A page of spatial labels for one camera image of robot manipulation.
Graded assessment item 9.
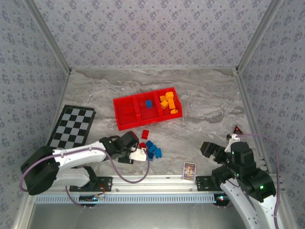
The small playing card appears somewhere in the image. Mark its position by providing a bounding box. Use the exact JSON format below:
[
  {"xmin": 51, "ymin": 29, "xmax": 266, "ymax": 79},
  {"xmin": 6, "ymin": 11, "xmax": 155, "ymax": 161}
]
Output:
[{"xmin": 183, "ymin": 162, "xmax": 196, "ymax": 181}]

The red three-compartment bin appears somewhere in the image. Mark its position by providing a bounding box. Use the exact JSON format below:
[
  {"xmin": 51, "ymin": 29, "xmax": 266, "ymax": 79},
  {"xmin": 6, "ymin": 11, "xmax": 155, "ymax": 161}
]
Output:
[{"xmin": 112, "ymin": 87, "xmax": 183, "ymax": 131}]

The black grey chessboard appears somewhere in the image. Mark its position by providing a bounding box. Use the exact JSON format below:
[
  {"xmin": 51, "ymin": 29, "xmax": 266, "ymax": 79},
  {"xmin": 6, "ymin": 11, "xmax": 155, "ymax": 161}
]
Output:
[{"xmin": 46, "ymin": 104, "xmax": 96, "ymax": 150}]

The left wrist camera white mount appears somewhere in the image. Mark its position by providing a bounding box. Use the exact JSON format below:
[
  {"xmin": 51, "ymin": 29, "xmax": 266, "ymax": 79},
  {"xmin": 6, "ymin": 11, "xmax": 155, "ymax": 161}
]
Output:
[{"xmin": 128, "ymin": 147, "xmax": 149, "ymax": 162}]

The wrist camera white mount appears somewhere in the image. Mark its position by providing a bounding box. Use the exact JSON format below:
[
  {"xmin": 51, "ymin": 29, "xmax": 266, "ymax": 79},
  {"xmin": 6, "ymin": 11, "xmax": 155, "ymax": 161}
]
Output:
[
  {"xmin": 225, "ymin": 133, "xmax": 241, "ymax": 152},
  {"xmin": 128, "ymin": 147, "xmax": 149, "ymax": 162}
]

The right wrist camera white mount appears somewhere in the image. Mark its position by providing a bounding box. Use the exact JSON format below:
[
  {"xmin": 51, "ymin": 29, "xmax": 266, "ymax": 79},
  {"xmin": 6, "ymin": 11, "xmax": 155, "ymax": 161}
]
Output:
[{"xmin": 225, "ymin": 133, "xmax": 241, "ymax": 152}]

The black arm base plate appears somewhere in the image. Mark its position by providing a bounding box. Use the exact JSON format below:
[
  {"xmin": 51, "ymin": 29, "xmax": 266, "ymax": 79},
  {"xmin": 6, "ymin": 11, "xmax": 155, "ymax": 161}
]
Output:
[
  {"xmin": 69, "ymin": 176, "xmax": 113, "ymax": 192},
  {"xmin": 194, "ymin": 176, "xmax": 227, "ymax": 191}
]

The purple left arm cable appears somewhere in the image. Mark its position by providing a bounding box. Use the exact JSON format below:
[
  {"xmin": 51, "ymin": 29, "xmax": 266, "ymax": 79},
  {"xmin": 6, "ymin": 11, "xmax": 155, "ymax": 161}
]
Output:
[{"xmin": 19, "ymin": 146, "xmax": 151, "ymax": 209}]

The aluminium mounting rail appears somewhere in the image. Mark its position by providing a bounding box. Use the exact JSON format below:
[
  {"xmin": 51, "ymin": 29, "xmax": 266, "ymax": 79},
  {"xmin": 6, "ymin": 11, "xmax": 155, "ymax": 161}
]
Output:
[{"xmin": 25, "ymin": 175, "xmax": 285, "ymax": 193}]

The slotted blue-grey cable duct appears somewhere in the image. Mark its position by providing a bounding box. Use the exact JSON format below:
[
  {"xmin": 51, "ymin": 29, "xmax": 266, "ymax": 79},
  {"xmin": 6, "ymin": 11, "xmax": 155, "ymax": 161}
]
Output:
[{"xmin": 34, "ymin": 193, "xmax": 217, "ymax": 204}]

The aluminium frame post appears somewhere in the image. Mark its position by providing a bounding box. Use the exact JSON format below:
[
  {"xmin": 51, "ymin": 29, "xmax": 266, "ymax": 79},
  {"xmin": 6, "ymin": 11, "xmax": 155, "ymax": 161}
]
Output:
[
  {"xmin": 23, "ymin": 0, "xmax": 72, "ymax": 73},
  {"xmin": 235, "ymin": 0, "xmax": 285, "ymax": 72}
]

